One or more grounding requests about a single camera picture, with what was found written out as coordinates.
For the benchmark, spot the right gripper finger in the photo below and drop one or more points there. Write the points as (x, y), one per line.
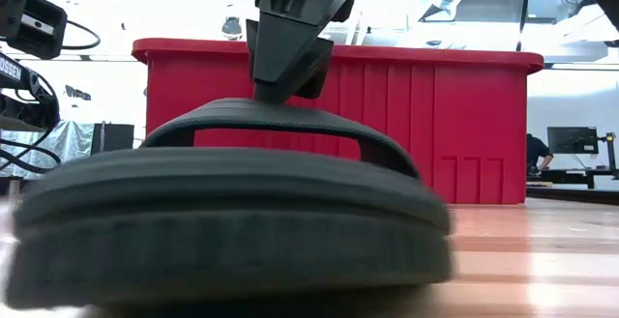
(275, 52)
(316, 76)

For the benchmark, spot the black slide sandal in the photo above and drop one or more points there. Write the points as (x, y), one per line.
(217, 240)

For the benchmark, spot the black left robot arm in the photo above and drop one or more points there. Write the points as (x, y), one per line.
(24, 81)

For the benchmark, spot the red plastic bin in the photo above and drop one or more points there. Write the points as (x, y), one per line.
(474, 115)

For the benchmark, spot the black dome ceiling lamp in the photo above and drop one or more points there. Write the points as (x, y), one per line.
(232, 30)

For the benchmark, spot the black cabinet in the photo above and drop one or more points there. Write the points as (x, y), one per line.
(113, 139)

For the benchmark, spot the person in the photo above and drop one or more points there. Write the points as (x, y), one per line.
(537, 151)

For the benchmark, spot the black computer monitor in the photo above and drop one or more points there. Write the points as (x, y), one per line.
(573, 139)

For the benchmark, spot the black office desk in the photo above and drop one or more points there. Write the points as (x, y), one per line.
(570, 175)

